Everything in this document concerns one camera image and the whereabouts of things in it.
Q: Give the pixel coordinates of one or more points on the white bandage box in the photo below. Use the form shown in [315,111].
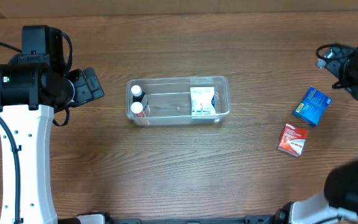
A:
[202,101]

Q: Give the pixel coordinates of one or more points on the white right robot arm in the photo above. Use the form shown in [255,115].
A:
[339,199]

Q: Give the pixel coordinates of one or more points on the clear plastic container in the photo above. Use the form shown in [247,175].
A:
[169,100]

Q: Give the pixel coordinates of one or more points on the red medicine box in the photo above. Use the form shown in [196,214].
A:
[292,140]

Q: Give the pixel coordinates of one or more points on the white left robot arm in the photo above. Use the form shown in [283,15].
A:
[32,89]

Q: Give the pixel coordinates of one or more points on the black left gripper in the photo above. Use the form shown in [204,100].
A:
[84,88]

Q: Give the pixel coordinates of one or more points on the orange tablet tube white cap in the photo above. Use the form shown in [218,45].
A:
[137,109]

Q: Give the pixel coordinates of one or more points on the brown syrup bottle white cap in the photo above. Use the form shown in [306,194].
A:
[139,95]

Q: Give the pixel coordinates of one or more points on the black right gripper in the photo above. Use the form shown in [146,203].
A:
[339,66]

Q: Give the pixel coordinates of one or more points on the blue cough drops box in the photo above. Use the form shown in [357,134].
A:
[312,106]

